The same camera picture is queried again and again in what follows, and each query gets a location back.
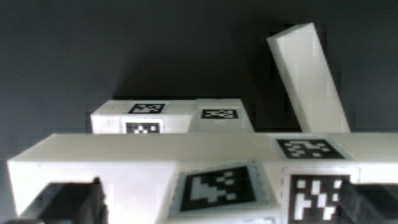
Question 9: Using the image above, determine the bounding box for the white chair leg block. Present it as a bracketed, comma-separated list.
[91, 100, 196, 134]

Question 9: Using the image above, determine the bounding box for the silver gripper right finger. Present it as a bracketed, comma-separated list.
[337, 182, 398, 224]

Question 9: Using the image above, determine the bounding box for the white tagged cube block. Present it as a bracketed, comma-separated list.
[168, 160, 281, 224]

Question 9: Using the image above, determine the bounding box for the white chair seat part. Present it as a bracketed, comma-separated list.
[189, 99, 255, 133]

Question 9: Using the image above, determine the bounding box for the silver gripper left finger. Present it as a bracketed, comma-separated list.
[6, 178, 109, 224]

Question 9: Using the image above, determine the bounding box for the white chair back frame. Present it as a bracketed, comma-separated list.
[8, 133, 398, 224]

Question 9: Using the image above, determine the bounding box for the white part at right edge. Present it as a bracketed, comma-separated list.
[267, 23, 351, 133]

